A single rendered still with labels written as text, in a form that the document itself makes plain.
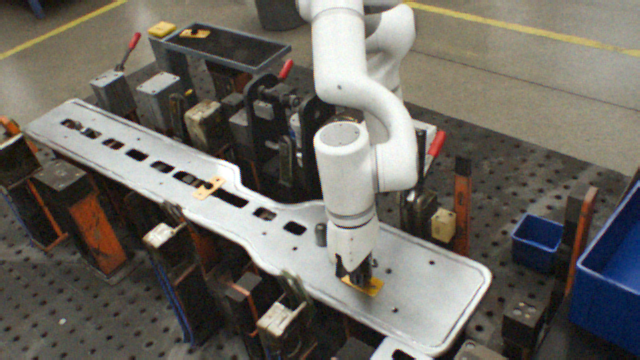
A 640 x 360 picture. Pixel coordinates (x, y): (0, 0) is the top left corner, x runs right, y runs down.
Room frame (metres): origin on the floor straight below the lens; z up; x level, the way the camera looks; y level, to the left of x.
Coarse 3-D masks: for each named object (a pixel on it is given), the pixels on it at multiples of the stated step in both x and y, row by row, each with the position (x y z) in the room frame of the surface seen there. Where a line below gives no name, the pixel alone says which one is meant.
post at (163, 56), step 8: (152, 40) 1.65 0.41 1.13; (160, 40) 1.63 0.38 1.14; (152, 48) 1.66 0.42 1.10; (160, 48) 1.64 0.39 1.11; (160, 56) 1.65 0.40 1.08; (168, 56) 1.63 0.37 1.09; (176, 56) 1.64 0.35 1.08; (184, 56) 1.66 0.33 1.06; (160, 64) 1.66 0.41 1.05; (168, 64) 1.63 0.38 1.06; (176, 64) 1.64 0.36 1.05; (184, 64) 1.66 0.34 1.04; (168, 72) 1.64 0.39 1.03; (176, 72) 1.63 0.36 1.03; (184, 72) 1.66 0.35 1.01; (184, 80) 1.65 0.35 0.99; (184, 88) 1.65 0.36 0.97; (192, 88) 1.66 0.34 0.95; (192, 96) 1.66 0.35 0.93; (192, 104) 1.65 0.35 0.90
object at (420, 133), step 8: (416, 128) 0.89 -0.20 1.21; (416, 136) 0.88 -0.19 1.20; (424, 136) 0.87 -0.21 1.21; (416, 144) 0.88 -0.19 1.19; (424, 144) 0.87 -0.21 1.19; (424, 152) 0.87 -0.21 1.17; (424, 160) 0.87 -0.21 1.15; (424, 168) 0.87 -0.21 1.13; (416, 184) 0.85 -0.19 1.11; (408, 192) 0.88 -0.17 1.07; (416, 192) 0.85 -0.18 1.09; (416, 200) 0.85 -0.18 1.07
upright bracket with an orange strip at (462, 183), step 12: (456, 156) 0.81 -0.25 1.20; (456, 168) 0.81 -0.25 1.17; (468, 168) 0.79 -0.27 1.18; (456, 180) 0.81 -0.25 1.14; (468, 180) 0.79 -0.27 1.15; (456, 192) 0.81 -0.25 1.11; (468, 192) 0.79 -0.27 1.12; (456, 204) 0.81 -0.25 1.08; (468, 204) 0.79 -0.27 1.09; (456, 216) 0.81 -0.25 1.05; (468, 216) 0.80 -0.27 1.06; (456, 228) 0.81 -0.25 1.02; (468, 228) 0.80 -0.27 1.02; (456, 240) 0.81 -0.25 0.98; (468, 240) 0.80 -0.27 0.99; (456, 252) 0.81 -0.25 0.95; (468, 252) 0.80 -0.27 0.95
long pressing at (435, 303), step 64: (64, 128) 1.47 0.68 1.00; (128, 128) 1.41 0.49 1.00; (192, 192) 1.08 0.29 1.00; (256, 192) 1.04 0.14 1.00; (256, 256) 0.85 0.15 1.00; (320, 256) 0.81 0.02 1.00; (384, 256) 0.78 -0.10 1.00; (448, 256) 0.75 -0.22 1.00; (384, 320) 0.64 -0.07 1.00; (448, 320) 0.61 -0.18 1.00
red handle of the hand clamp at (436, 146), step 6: (438, 132) 0.95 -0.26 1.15; (438, 138) 0.94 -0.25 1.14; (444, 138) 0.94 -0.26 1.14; (432, 144) 0.94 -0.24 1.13; (438, 144) 0.93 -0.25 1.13; (432, 150) 0.92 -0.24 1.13; (438, 150) 0.92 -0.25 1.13; (432, 156) 0.92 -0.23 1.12; (426, 162) 0.91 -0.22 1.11; (432, 162) 0.91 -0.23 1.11; (426, 168) 0.90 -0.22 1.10; (426, 174) 0.89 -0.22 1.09; (408, 198) 0.86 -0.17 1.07
